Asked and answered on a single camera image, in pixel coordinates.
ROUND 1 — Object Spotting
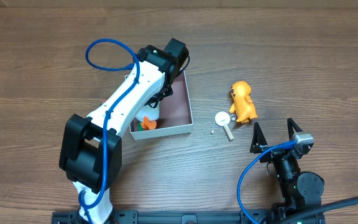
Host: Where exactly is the white wooden rattle drum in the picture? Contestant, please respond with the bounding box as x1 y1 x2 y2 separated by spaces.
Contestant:
210 111 236 141

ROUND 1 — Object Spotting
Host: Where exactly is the green round plastic cap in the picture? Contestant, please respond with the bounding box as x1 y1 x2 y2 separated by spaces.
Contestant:
137 122 144 131

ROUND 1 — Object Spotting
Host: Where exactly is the right blue cable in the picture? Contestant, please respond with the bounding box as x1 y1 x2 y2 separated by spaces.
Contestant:
236 140 297 224

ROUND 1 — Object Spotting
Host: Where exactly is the thick black cable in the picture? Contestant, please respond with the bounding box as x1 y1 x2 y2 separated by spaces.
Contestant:
280 192 358 224

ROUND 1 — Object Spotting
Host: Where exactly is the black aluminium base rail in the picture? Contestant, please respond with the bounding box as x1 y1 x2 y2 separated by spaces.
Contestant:
51 209 326 224

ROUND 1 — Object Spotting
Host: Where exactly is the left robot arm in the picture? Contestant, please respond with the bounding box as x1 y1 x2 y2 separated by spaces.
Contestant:
52 39 190 223

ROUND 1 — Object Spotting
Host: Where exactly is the white square cardboard box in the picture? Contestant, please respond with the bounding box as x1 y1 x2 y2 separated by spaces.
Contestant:
129 72 193 140

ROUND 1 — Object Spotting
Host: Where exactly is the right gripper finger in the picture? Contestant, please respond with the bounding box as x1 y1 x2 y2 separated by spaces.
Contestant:
250 122 269 154
287 118 303 140

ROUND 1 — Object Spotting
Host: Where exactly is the blue cable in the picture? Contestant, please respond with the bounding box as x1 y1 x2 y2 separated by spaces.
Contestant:
236 140 297 224
78 38 141 224

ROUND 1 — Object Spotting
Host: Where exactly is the left blue cable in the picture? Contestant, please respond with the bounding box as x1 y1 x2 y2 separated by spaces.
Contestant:
78 38 141 224

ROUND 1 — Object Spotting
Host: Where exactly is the orange rubber dog toy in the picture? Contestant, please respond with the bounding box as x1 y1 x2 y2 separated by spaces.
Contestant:
229 80 258 123

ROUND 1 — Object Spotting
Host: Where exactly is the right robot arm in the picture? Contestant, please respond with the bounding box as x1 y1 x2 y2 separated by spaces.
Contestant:
259 118 324 223

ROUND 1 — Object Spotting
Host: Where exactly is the white plush duck toy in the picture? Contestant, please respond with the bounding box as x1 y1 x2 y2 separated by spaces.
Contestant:
135 105 160 131

